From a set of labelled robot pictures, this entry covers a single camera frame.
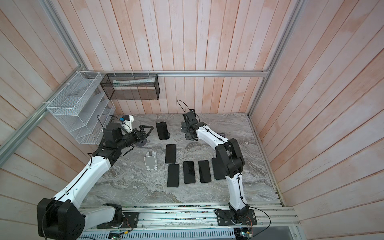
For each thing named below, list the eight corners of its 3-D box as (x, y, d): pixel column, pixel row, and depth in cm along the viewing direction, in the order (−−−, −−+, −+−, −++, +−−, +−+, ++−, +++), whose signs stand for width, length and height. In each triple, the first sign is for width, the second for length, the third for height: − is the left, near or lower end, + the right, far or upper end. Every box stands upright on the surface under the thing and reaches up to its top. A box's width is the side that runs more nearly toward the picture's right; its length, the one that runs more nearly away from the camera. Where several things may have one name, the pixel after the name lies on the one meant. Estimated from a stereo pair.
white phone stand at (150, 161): (146, 171, 92) (143, 167, 87) (146, 155, 99) (143, 149, 94) (157, 169, 93) (155, 164, 88) (156, 153, 100) (154, 148, 95)
